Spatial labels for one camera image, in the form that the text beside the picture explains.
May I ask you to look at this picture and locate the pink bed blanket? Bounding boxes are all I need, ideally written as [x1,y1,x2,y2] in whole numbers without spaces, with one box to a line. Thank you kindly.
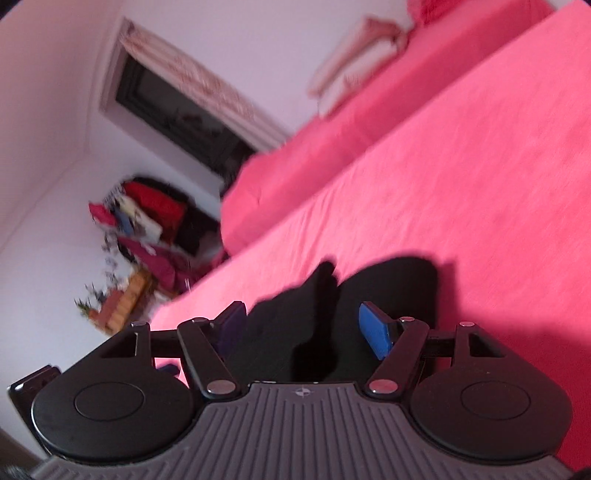
[152,1,590,468]
[221,1,553,255]

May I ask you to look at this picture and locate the dark window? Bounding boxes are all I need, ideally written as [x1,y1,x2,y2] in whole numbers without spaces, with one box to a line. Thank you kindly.
[115,56,254,191]

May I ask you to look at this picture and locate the wooden shelf rack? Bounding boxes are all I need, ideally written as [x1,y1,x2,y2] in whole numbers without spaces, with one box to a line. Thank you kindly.
[74,269,155,336]

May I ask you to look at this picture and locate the upper pink pillow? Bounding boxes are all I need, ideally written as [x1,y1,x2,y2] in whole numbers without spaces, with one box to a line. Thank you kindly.
[307,16,407,98]

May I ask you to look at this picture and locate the pink pillow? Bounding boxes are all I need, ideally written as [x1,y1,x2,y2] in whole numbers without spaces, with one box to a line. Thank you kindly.
[307,16,407,98]
[318,34,408,118]

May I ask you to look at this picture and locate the hanging clothes pile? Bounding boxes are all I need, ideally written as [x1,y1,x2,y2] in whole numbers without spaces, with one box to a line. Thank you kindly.
[88,175,228,294]

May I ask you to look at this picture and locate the near pink bed blanket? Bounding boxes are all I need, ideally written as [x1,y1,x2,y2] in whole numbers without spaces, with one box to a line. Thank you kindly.
[152,1,590,468]

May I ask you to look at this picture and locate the black pants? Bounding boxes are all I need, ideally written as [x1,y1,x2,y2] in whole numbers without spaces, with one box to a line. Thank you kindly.
[224,256,439,386]

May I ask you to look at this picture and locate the far pink bed blanket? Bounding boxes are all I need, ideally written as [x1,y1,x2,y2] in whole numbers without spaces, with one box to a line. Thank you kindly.
[221,1,553,255]

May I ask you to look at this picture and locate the lower pink pillow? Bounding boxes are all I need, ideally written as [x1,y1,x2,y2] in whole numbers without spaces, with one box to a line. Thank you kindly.
[318,34,408,118]

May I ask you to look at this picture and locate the pink patterned curtain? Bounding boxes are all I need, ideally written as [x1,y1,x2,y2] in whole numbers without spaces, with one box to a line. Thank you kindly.
[119,22,290,151]

